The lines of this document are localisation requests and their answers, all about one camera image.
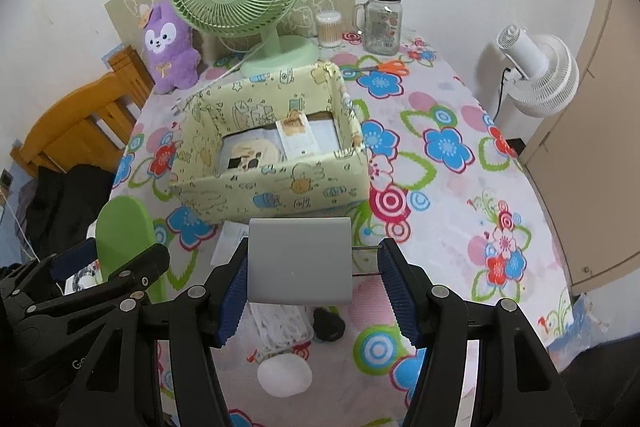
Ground glass jar with green lid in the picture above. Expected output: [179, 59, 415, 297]
[354, 0, 404, 55]

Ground large white charger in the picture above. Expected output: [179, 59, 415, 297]
[247, 217, 385, 306]

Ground floral tablecloth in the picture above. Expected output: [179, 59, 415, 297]
[112, 27, 573, 427]

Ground white floor fan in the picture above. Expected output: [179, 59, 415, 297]
[476, 24, 580, 118]

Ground black key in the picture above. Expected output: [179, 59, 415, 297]
[313, 305, 346, 343]

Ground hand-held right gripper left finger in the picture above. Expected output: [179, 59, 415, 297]
[56, 234, 251, 427]

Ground orange handled scissors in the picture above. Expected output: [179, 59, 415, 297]
[357, 59, 406, 75]

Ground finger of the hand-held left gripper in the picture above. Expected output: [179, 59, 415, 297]
[14, 243, 172, 334]
[0, 237, 99, 304]

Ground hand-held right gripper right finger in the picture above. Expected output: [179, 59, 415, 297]
[377, 237, 586, 427]

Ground cotton swab container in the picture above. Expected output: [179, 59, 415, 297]
[316, 11, 343, 48]

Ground blue white plastic bag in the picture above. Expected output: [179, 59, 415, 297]
[545, 292, 601, 358]

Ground purple plush bunny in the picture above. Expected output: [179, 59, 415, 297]
[138, 0, 201, 95]

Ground beige bear-shaped case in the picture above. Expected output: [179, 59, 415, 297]
[220, 139, 283, 172]

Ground yellow cartoon print storage box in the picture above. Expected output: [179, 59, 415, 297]
[167, 62, 371, 225]

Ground small white charger cube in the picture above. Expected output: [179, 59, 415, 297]
[211, 221, 251, 267]

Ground green rounded square pad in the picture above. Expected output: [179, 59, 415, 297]
[95, 196, 168, 303]

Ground black fan cable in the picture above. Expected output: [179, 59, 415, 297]
[492, 66, 510, 118]

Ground black clothing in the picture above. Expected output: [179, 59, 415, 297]
[22, 164, 116, 258]

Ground white fan power cord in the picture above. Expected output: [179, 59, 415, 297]
[199, 51, 262, 84]

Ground long white box orange label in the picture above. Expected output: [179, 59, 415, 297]
[275, 112, 316, 158]

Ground thin white cable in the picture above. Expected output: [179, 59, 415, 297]
[2, 202, 36, 258]

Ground beige door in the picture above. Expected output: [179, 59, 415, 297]
[520, 0, 640, 288]

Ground white rounded puck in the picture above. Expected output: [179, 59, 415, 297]
[257, 353, 313, 398]

